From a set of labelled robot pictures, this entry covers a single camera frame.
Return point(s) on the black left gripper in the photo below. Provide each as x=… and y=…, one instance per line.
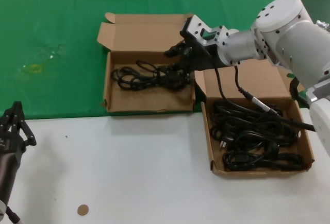
x=10, y=157

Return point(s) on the crumpled clear plastic bag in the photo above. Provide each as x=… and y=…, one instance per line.
x=322, y=25

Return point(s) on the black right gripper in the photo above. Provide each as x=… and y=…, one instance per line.
x=199, y=59

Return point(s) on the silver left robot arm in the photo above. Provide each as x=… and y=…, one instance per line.
x=2, y=208

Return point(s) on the round brown cardboard disc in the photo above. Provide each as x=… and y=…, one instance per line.
x=83, y=210

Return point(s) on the silver right wrist bracket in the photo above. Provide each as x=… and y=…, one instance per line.
x=196, y=27

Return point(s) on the open brown cardboard box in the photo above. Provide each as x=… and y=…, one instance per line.
x=268, y=79

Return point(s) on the green tablecloth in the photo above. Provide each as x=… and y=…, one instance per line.
x=51, y=15

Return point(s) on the cardboard box with torn corner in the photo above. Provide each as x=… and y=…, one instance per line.
x=149, y=99

